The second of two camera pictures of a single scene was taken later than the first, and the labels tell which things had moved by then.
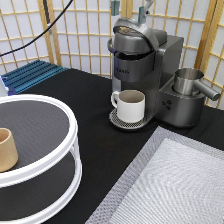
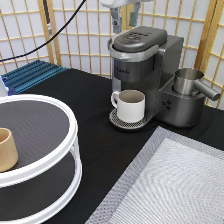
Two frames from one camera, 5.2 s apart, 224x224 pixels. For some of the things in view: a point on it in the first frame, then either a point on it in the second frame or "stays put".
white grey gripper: (142, 11) -> (115, 6)
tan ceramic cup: (8, 151) stays put
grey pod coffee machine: (146, 59) stays put
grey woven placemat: (171, 181) stays put
